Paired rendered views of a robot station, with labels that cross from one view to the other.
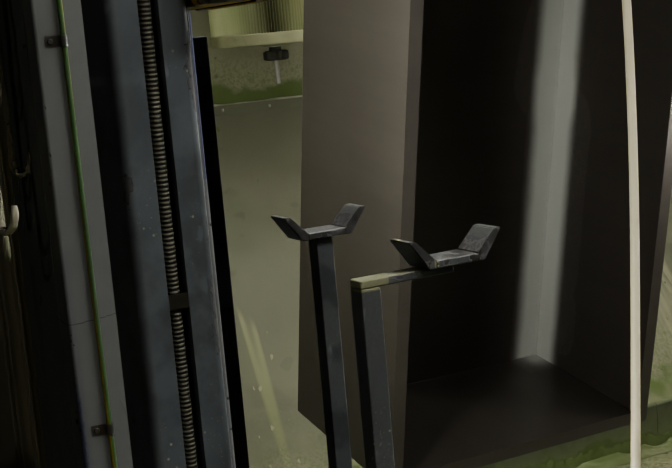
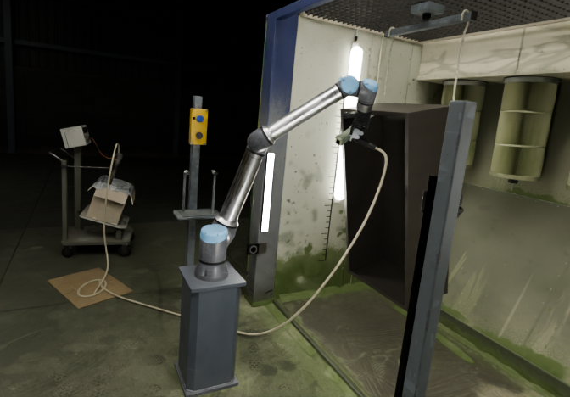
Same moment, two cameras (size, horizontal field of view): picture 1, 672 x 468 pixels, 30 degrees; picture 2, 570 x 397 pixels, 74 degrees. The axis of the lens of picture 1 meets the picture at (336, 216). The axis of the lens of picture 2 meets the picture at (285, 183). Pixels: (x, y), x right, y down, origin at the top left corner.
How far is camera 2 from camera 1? 3.16 m
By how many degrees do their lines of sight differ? 88
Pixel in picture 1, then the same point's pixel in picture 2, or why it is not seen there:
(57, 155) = not seen: hidden behind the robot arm
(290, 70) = (549, 192)
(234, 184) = (500, 219)
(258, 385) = (451, 271)
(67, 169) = not seen: hidden behind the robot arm
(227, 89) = (522, 190)
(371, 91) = (355, 178)
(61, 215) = not seen: hidden behind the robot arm
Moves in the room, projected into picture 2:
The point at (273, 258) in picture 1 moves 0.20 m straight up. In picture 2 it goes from (489, 244) to (494, 220)
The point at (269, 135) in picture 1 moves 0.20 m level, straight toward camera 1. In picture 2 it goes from (527, 210) to (501, 208)
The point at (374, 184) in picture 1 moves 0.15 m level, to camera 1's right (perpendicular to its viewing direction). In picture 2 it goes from (354, 200) to (358, 204)
